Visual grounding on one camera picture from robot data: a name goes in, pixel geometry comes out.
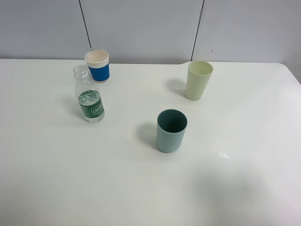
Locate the pale yellow plastic cup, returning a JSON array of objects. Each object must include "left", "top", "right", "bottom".
[{"left": 186, "top": 61, "right": 213, "bottom": 101}]

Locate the blue white paper cup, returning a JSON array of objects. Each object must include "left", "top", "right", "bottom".
[{"left": 85, "top": 50, "right": 110, "bottom": 83}]

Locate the clear water bottle green label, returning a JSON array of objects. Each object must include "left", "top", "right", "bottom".
[{"left": 73, "top": 65, "right": 105, "bottom": 123}]

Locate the teal blue plastic cup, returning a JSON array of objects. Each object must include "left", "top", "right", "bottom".
[{"left": 157, "top": 109, "right": 188, "bottom": 153}]

